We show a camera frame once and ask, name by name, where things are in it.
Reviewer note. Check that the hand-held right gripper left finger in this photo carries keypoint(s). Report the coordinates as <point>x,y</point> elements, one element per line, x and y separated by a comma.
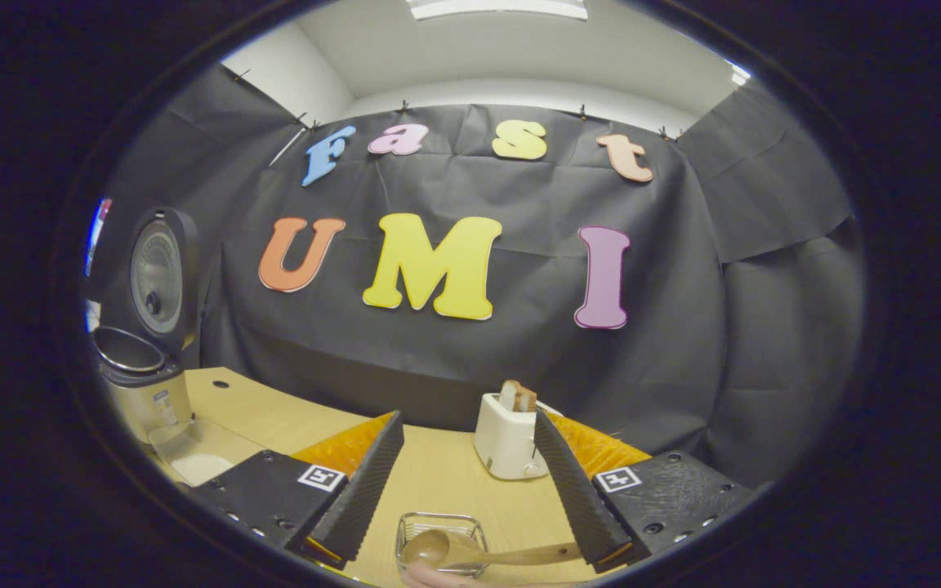
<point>364,498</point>

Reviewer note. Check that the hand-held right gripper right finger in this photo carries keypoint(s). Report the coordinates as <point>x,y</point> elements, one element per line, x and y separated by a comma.
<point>577,498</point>

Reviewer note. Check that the wooden spoon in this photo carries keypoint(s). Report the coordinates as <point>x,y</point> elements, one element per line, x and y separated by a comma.
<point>438,549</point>

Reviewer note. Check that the dark grey rice cooker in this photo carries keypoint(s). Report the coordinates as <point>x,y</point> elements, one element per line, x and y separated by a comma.
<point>156,278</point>

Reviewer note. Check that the white toaster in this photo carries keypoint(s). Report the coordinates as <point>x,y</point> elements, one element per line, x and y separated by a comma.
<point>503,441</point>

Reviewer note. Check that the toasted bread slice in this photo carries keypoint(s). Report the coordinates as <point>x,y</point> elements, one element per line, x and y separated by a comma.
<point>518,396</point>

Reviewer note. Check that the black backdrop cloth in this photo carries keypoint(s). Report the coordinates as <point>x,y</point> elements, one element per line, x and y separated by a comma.
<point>683,367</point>

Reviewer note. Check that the clear plastic tray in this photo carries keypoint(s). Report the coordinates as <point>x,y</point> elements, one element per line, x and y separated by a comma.
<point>209,433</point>

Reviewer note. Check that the computer monitor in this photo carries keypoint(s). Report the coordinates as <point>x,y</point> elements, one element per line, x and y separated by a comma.
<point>99,229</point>

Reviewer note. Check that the ceiling light panel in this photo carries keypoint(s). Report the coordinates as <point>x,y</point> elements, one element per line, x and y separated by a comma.
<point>495,8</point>

